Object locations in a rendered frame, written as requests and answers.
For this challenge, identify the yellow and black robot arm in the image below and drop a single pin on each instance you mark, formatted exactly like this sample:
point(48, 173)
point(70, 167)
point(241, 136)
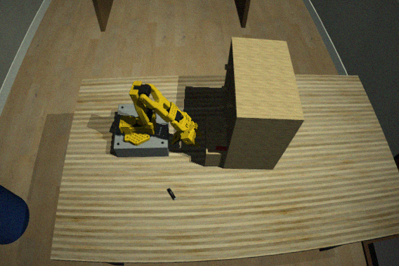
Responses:
point(146, 120)

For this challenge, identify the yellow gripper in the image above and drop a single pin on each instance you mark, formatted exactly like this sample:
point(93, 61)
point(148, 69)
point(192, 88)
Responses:
point(188, 136)

